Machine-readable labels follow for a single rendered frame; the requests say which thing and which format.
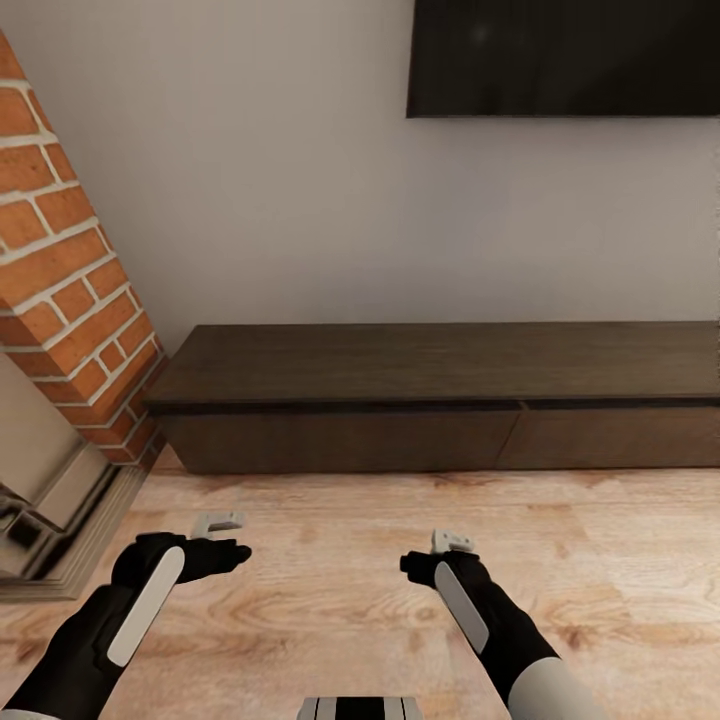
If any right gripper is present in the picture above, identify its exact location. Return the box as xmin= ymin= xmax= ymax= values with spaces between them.
xmin=399 ymin=551 xmax=442 ymax=589

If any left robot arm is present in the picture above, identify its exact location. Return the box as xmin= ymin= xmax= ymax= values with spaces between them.
xmin=0 ymin=509 xmax=252 ymax=720

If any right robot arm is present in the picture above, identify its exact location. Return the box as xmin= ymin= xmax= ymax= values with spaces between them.
xmin=399 ymin=529 xmax=617 ymax=720

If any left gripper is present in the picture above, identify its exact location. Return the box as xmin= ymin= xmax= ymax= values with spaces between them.
xmin=188 ymin=539 xmax=252 ymax=581

